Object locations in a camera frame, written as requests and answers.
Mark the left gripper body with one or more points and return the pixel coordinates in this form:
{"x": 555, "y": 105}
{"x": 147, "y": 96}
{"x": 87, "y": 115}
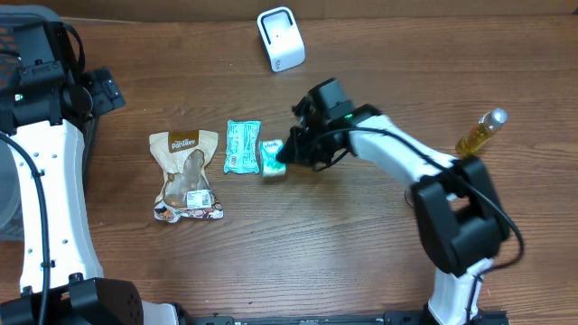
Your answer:
{"x": 106, "y": 97}

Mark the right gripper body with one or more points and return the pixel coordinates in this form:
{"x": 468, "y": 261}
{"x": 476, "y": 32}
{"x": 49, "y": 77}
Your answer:
{"x": 302, "y": 143}

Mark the small kleenex tissue pack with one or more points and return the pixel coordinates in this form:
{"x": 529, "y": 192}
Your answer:
{"x": 268, "y": 151}

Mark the teal tissue pack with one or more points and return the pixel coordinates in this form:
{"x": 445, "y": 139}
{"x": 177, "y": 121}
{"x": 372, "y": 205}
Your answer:
{"x": 241, "y": 147}

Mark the snack packet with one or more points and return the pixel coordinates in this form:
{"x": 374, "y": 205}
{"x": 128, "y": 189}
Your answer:
{"x": 183, "y": 157}

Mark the yellow bottle silver cap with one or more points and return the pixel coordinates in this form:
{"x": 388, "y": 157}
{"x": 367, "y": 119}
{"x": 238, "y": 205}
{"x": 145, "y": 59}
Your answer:
{"x": 487, "y": 126}

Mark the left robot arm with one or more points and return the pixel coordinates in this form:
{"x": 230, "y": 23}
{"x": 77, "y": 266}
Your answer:
{"x": 44, "y": 108}

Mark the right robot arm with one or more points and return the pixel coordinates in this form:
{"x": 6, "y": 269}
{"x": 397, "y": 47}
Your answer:
{"x": 460, "y": 222}

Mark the white barcode scanner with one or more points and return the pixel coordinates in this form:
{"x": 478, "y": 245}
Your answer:
{"x": 281, "y": 38}

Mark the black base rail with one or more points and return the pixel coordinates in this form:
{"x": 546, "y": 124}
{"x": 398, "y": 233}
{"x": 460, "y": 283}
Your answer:
{"x": 307, "y": 320}

